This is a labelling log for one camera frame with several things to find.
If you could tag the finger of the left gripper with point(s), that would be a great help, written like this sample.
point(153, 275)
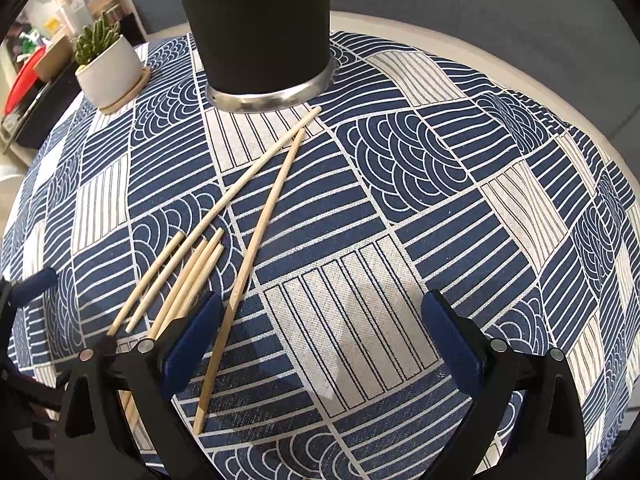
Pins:
point(17, 295)

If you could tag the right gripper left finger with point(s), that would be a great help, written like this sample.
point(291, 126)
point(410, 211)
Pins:
point(94, 440)

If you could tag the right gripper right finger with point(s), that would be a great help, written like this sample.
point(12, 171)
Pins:
point(548, 439)

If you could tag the black side shelf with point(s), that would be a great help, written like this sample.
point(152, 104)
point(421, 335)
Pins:
point(45, 104)

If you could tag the beige bowl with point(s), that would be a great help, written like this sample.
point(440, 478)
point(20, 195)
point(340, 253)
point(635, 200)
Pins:
point(55, 58)

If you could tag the white pot with cactus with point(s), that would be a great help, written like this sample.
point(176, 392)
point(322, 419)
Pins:
point(108, 65)

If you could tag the round wooden coaster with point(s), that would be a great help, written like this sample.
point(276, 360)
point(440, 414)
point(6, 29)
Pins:
point(130, 94)

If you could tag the blue white patterned tablecloth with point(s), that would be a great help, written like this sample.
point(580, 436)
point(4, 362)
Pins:
point(419, 173)

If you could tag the black cylindrical utensil holder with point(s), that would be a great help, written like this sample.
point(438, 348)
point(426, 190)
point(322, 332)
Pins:
point(262, 55)

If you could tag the grey backdrop cloth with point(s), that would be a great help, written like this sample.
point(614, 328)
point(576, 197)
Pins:
point(586, 51)

